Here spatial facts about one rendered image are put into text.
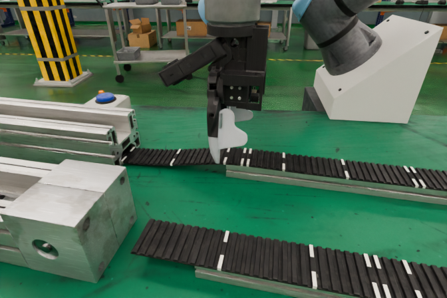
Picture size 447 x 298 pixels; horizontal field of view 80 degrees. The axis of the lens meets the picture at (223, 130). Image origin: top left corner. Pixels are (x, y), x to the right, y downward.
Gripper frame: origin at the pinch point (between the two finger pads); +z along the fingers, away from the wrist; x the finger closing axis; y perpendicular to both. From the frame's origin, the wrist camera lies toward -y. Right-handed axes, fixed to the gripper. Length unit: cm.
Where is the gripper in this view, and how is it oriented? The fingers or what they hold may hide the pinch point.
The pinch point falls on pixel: (218, 144)
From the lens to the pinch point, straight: 47.1
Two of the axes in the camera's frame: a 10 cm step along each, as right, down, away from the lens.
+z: 0.0, 8.7, 4.9
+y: 9.8, 1.0, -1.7
